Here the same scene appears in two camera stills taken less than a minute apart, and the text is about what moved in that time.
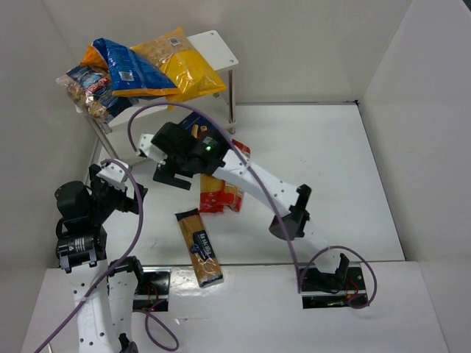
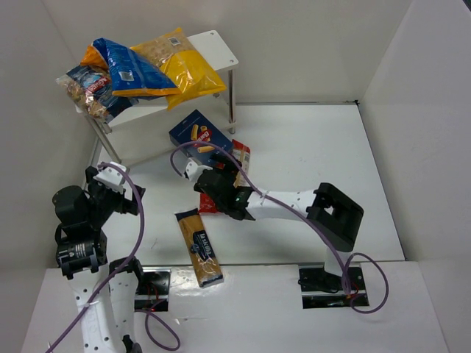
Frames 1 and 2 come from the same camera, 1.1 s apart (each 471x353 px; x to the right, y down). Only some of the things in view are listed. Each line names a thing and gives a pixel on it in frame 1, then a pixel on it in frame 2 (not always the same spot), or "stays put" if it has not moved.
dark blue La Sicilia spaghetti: x=204 y=262 stays put
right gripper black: x=174 y=173 → x=212 y=183
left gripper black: x=123 y=198 stays put
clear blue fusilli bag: x=90 y=87 stays put
